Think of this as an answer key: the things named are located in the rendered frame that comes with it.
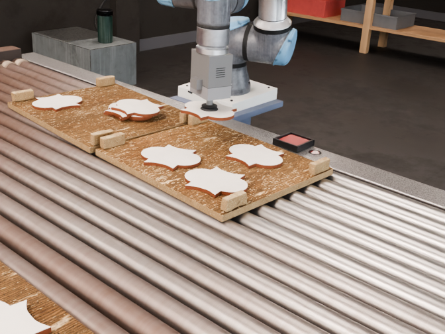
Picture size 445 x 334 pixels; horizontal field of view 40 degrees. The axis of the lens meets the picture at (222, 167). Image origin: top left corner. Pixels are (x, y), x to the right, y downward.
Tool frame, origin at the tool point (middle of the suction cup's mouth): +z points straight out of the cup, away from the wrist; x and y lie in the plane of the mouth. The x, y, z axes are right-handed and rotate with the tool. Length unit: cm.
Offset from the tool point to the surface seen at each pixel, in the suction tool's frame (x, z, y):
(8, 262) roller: -55, 8, 32
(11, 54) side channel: -22, 6, -100
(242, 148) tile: 2.9, 5.4, 10.8
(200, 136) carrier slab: -0.9, 6.2, -1.8
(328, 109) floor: 250, 99, -228
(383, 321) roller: -12, 8, 71
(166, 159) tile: -16.1, 5.4, 9.6
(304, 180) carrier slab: 6.2, 6.3, 29.9
